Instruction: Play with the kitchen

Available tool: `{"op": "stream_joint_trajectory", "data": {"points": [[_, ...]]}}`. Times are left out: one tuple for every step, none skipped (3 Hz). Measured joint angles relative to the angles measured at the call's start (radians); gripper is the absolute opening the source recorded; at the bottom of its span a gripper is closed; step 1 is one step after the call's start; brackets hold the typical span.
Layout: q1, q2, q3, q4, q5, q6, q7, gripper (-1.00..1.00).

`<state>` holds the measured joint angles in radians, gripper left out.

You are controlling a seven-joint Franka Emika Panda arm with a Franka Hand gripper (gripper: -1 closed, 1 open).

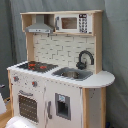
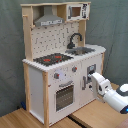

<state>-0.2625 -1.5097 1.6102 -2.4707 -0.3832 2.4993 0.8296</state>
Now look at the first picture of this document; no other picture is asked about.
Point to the black toy faucet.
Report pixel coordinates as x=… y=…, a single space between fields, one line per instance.
x=82 y=64

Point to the toy microwave oven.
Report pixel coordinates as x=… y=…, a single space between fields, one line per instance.
x=73 y=23

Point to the grey toy sink basin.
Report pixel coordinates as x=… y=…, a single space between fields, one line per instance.
x=73 y=74

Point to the grey backdrop curtain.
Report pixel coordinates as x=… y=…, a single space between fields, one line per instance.
x=115 y=44

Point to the grey toy ice dispenser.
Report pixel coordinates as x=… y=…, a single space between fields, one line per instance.
x=62 y=104

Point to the white wooden toy kitchen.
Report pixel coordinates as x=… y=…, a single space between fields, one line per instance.
x=87 y=97

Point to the grey cabinet door handle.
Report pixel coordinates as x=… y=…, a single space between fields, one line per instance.
x=49 y=110

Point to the right red stove knob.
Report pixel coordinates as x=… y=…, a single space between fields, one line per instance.
x=34 y=83

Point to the white toy oven door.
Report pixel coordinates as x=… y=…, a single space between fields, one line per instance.
x=28 y=103

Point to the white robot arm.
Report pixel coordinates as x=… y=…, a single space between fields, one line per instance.
x=2 y=105

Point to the black toy stovetop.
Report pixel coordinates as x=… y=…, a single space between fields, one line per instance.
x=37 y=66

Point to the grey toy range hood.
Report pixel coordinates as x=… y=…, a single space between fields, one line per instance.
x=40 y=26

